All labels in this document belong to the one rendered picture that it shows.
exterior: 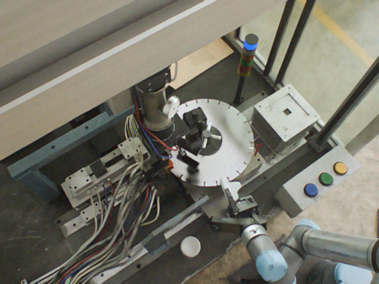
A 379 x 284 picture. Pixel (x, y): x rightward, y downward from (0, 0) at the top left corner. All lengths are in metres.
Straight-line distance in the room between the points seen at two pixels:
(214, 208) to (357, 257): 0.55
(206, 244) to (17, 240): 0.69
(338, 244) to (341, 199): 1.35
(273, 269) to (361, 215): 1.41
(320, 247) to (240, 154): 0.40
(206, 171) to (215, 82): 0.52
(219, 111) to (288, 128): 0.27
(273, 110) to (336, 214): 1.07
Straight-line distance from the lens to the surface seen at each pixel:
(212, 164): 1.21
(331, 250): 1.01
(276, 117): 1.38
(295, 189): 1.29
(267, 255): 1.01
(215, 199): 1.31
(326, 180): 1.32
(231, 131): 1.26
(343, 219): 2.31
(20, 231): 1.49
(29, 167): 1.21
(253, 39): 1.22
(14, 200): 1.53
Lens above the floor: 2.08
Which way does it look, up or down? 66 degrees down
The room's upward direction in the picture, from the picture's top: 1 degrees clockwise
